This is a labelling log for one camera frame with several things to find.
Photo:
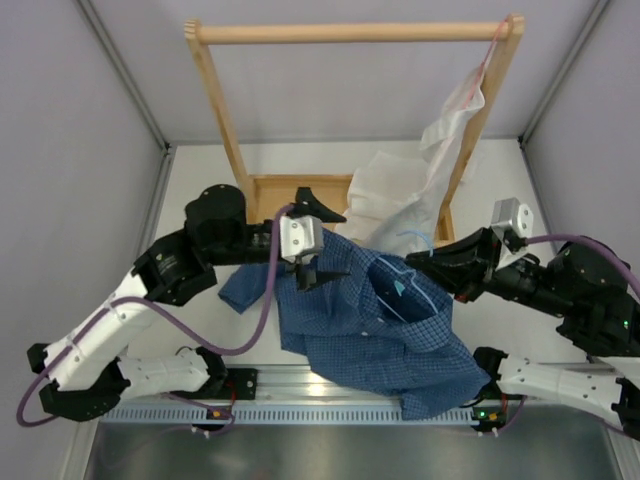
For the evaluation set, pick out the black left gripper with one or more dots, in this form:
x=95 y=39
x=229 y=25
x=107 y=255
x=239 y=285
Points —
x=311 y=206

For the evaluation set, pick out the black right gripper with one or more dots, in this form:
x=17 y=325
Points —
x=467 y=266

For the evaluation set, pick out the blue wire hanger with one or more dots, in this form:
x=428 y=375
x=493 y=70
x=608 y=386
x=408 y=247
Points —
x=410 y=273

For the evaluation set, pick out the blue checked shirt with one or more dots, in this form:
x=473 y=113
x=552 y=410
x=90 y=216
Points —
x=350 y=339

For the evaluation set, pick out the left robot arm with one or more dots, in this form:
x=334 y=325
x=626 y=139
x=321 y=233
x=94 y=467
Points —
x=85 y=374

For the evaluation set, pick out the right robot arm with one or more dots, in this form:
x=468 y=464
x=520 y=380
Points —
x=574 y=278

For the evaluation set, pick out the white shirt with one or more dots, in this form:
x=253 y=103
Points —
x=392 y=194

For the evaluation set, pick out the wooden clothes rack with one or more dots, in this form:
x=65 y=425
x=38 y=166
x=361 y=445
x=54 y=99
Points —
x=262 y=192

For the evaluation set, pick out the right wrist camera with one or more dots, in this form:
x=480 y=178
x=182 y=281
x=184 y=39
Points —
x=512 y=223

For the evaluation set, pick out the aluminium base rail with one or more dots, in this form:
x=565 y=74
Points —
x=325 y=385

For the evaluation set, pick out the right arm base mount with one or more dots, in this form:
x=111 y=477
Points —
x=480 y=380

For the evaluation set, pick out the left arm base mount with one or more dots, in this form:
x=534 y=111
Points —
x=225 y=384

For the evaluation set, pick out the grey slotted cable duct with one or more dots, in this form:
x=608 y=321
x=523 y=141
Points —
x=254 y=414

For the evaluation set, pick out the pink wire hanger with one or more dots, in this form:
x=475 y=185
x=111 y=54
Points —
x=482 y=67

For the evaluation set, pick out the aluminium frame post left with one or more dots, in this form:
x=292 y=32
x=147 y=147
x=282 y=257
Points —
x=99 y=30

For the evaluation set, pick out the aluminium frame post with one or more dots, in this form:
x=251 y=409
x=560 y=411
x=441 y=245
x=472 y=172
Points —
x=99 y=30
x=596 y=13

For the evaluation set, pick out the aluminium frame post right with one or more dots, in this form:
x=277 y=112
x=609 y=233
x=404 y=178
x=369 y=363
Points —
x=596 y=13

